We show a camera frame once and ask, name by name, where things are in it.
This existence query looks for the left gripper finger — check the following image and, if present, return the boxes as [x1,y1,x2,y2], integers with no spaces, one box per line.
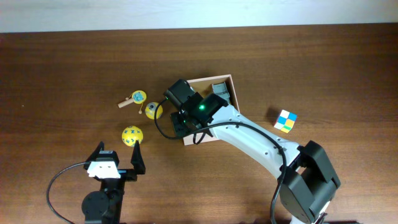
[131,140,146,174]
[83,141,104,170]

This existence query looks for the left black cable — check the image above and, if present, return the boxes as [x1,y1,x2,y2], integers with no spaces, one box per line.
[45,161,91,224]

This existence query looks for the colourful two-by-two puzzle cube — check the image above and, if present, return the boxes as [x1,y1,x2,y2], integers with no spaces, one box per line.
[274,110,297,133]

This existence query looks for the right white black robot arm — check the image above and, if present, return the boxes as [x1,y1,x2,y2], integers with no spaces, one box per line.
[164,80,341,223]

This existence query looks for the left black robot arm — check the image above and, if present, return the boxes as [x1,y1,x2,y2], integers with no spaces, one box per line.
[81,141,146,224]

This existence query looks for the yellow grey one-eyed ball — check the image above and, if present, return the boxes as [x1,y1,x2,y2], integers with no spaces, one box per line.
[145,102,163,119]

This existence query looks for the yellow ball blue letters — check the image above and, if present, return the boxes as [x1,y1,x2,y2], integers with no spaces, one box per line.
[121,126,144,147]

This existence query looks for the black cable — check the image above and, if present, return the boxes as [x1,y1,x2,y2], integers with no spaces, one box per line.
[45,161,91,224]
[154,98,287,224]

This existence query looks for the yellow wooden rattle drum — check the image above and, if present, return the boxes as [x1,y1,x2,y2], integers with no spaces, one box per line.
[118,90,147,114]

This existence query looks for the pink cardboard box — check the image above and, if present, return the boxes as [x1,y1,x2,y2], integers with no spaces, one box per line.
[183,75,240,146]

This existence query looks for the right black cable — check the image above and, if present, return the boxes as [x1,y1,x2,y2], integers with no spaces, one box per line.
[154,98,287,224]

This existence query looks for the yellow grey toy dump truck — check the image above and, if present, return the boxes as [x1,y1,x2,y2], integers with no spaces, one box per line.
[212,82,231,104]

